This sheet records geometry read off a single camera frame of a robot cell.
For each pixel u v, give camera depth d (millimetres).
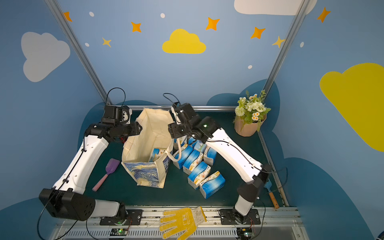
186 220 736
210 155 883
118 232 706
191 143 555
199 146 908
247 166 431
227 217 751
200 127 467
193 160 861
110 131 517
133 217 748
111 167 905
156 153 907
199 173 817
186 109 506
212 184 775
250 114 841
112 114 565
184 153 883
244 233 709
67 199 383
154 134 1026
